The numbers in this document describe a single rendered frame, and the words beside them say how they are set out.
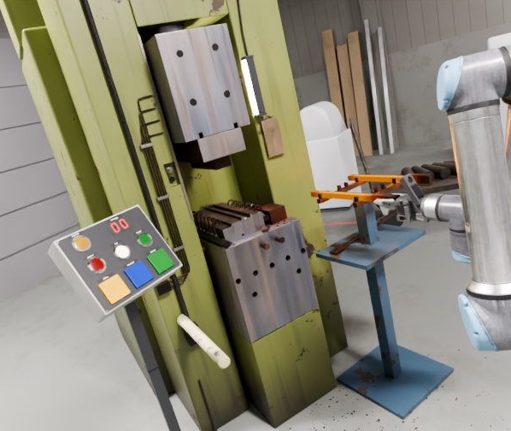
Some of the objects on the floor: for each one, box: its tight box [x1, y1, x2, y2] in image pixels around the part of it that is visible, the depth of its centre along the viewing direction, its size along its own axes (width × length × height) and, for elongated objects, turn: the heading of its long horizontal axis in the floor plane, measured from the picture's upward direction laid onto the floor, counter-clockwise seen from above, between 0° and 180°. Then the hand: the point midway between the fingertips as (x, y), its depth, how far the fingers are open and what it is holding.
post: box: [124, 300, 181, 431], centre depth 159 cm, size 4×4×108 cm
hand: (380, 197), depth 157 cm, fingers open, 5 cm apart
